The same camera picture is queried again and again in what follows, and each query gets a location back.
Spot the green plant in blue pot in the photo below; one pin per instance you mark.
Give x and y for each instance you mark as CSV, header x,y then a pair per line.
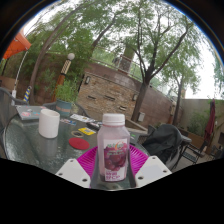
x,y
64,108

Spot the forked dark-trunk tree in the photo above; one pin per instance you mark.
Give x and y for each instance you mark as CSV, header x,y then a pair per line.
x,y
140,103

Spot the leaning tree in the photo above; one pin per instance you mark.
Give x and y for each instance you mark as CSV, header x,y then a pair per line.
x,y
40,63

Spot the flat round red coaster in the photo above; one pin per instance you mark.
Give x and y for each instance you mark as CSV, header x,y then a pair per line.
x,y
79,143

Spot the yellow blue striped bollard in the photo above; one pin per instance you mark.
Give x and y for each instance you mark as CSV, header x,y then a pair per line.
x,y
27,94

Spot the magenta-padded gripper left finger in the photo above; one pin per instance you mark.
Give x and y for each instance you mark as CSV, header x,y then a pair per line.
x,y
71,171

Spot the orange patio umbrella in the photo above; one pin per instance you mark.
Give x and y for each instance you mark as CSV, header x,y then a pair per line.
x,y
16,45

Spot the yellow card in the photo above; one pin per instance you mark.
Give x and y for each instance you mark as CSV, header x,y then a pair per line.
x,y
87,131

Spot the white booklet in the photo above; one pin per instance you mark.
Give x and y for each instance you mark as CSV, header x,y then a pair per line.
x,y
82,118

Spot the globe-topped lamp post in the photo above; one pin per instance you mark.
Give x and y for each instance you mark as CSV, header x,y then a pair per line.
x,y
61,76

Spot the silver laptop with stickers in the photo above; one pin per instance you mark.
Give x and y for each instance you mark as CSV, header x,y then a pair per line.
x,y
29,112

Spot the colourful sticker card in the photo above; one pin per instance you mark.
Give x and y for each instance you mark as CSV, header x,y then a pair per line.
x,y
68,121

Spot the thin-trunk tree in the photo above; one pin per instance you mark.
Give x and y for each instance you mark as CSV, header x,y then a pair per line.
x,y
178,106

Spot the white textured cup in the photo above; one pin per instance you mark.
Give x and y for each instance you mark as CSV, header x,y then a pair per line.
x,y
49,124

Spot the black backpack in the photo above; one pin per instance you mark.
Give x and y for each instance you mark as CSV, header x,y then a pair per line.
x,y
163,141

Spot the pink juice bottle white cap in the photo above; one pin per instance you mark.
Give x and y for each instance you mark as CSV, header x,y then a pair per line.
x,y
113,150

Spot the grey wicker chair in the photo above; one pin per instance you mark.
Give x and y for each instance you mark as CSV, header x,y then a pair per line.
x,y
178,156
8,96
80,108

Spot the wall lantern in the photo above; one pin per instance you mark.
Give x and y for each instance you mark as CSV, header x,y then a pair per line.
x,y
135,97
87,80

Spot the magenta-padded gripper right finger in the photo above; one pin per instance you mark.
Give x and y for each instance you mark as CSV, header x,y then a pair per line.
x,y
151,170

